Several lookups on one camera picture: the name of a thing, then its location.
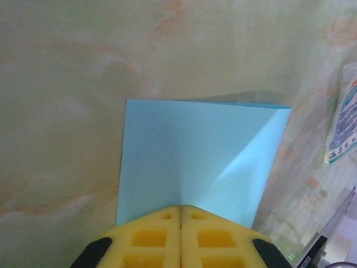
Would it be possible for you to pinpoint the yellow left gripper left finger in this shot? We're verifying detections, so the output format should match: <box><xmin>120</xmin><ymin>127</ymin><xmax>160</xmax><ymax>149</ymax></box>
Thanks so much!
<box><xmin>69</xmin><ymin>205</ymin><xmax>182</xmax><ymax>268</ymax></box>

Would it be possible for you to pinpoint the light blue paper sheet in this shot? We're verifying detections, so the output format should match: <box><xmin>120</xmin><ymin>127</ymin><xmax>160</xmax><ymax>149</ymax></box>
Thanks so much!
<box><xmin>115</xmin><ymin>99</ymin><xmax>292</xmax><ymax>228</ymax></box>

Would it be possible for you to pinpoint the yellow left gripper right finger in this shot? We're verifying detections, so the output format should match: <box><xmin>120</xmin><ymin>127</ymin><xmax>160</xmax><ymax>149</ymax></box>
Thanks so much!
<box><xmin>180</xmin><ymin>205</ymin><xmax>292</xmax><ymax>268</ymax></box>

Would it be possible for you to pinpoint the white packet with teal print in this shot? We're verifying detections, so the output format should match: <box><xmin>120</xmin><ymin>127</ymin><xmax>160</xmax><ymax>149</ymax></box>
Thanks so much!
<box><xmin>323</xmin><ymin>63</ymin><xmax>357</xmax><ymax>168</ymax></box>

